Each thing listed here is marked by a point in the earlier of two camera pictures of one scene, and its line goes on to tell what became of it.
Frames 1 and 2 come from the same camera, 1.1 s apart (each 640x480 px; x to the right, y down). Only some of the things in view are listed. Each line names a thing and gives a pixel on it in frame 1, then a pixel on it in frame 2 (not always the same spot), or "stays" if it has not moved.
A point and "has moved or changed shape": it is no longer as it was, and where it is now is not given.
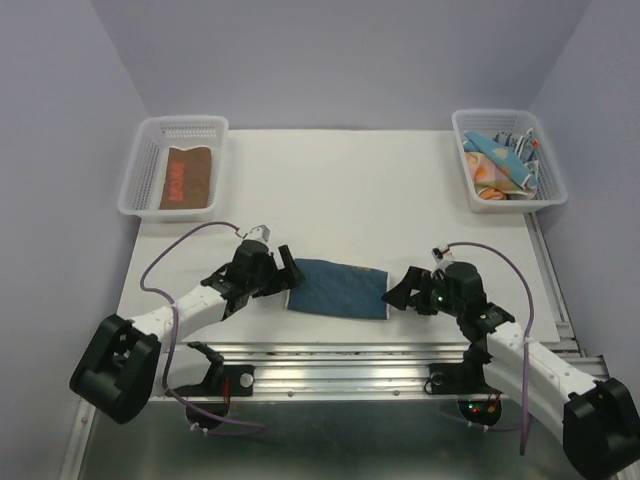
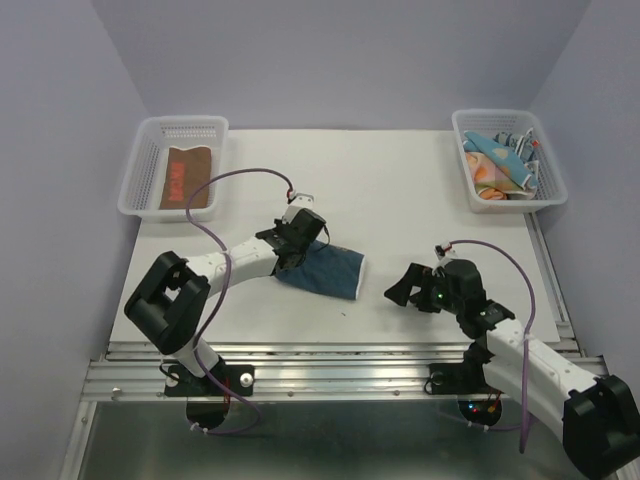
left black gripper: [282, 279] → [278, 226]
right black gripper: [414, 279] stays
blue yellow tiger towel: [339, 289] has moved or changed shape
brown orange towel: [187, 178] stays
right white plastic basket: [552, 188] stays
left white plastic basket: [142, 181] stays
